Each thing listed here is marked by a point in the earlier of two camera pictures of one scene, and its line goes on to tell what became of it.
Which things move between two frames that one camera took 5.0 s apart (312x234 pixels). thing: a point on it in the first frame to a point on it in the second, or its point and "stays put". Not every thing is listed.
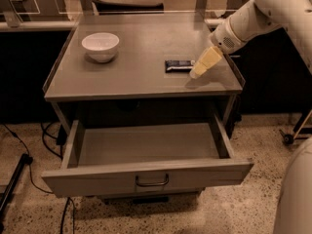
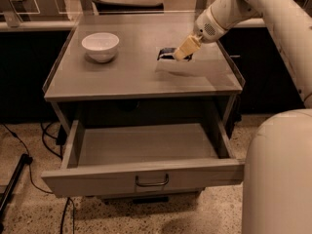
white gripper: x=226 y=38 to x=208 y=25
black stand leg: x=25 y=160 stays put
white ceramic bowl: x=100 y=47 stays put
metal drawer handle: x=152 y=184 stays put
